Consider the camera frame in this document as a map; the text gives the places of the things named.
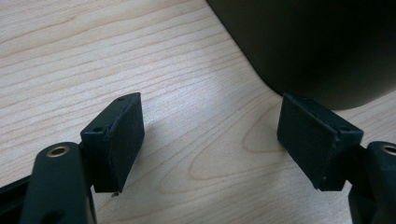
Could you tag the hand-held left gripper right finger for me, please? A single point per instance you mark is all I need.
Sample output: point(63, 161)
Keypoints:
point(314, 140)

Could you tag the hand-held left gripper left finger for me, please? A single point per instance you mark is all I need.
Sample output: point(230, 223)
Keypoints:
point(115, 146)

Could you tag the square metal tin with compartments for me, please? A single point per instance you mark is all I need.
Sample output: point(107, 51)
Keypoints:
point(311, 40)

